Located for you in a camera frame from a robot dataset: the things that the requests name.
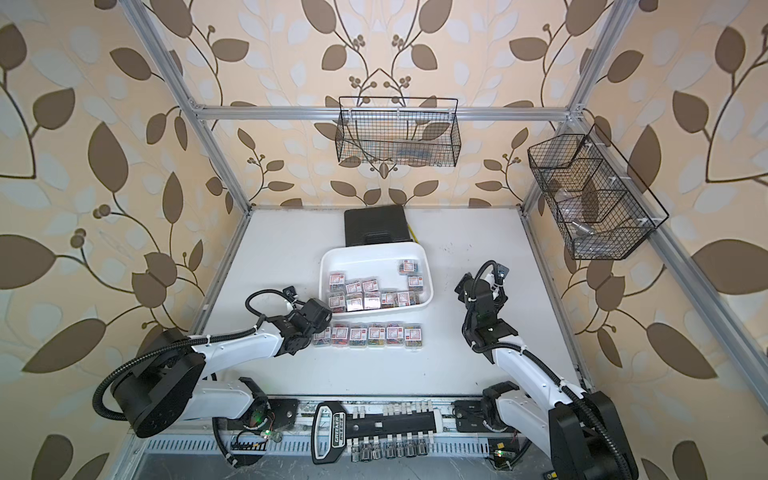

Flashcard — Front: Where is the paper clip box removed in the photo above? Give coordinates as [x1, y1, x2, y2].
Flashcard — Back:
[385, 323, 405, 346]
[367, 323, 386, 348]
[331, 322, 350, 347]
[313, 327, 332, 347]
[348, 324, 368, 348]
[403, 324, 423, 349]

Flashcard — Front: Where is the white plastic storage tray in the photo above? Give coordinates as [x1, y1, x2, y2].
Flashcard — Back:
[318, 242, 435, 319]

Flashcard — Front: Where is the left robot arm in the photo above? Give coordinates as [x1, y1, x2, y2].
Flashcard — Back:
[91, 287, 332, 469]

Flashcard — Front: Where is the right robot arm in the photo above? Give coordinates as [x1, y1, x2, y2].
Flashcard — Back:
[455, 272, 639, 479]

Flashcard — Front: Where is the black socket set holder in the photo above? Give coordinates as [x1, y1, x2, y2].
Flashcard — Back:
[310, 401, 444, 465]

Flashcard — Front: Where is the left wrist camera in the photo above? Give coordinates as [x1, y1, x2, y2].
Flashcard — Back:
[283, 286, 298, 301]

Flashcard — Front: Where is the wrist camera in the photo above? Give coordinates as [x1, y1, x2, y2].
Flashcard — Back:
[283, 286, 298, 301]
[485, 262, 509, 289]

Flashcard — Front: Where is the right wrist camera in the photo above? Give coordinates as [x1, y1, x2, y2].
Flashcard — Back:
[485, 262, 509, 289]

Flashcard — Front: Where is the black wire basket right wall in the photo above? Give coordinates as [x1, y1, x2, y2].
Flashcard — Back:
[527, 125, 669, 260]

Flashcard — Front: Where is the black wire basket wall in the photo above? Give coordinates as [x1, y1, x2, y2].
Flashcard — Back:
[333, 94, 462, 168]
[527, 125, 669, 260]

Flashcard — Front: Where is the black wire basket back wall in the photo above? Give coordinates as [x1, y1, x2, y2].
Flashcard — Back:
[333, 94, 462, 168]

